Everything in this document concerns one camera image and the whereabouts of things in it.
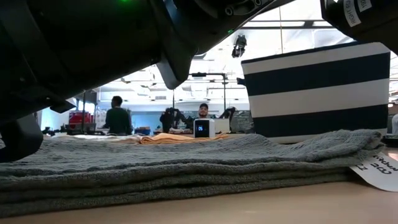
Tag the black background workstation frame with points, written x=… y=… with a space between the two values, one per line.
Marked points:
x=84 y=112
x=224 y=90

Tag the navy white striped fabric basket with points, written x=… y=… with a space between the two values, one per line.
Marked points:
x=317 y=93

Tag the black ceiling-mounted camera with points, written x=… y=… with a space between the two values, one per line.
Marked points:
x=239 y=46

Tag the red background equipment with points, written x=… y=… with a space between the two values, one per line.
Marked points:
x=80 y=117

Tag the yellow towel with white tags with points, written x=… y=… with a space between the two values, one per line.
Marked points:
x=183 y=138

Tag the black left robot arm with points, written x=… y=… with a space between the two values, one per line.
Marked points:
x=202 y=25

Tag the black background robot arm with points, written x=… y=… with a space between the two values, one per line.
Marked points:
x=228 y=112
x=169 y=118

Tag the person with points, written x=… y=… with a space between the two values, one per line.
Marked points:
x=118 y=118
x=203 y=110

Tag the grey towel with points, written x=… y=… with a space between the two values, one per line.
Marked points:
x=186 y=165

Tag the black overhead frame bar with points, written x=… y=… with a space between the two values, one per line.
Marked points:
x=286 y=24

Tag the white black display device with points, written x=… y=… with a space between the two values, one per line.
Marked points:
x=203 y=128

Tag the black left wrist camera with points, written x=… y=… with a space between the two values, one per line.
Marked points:
x=18 y=140

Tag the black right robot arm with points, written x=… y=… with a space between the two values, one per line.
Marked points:
x=367 y=18

